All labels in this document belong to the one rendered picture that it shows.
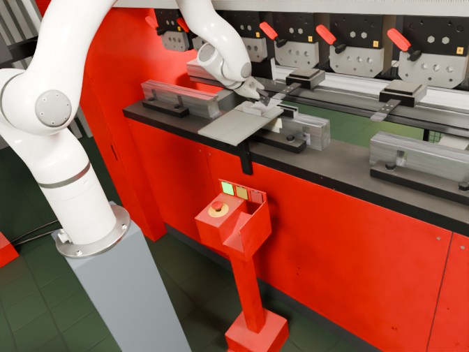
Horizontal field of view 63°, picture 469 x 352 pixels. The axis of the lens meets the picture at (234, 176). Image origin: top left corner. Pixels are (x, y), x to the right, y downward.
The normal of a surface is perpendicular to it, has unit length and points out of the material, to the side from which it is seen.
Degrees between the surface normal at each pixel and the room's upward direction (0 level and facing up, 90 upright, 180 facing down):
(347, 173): 0
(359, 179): 0
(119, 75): 90
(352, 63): 90
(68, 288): 0
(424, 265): 90
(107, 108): 90
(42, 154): 30
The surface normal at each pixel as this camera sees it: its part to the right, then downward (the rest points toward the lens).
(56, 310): -0.16, -0.81
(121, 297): 0.62, 0.36
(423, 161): -0.67, 0.52
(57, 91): 0.85, -0.13
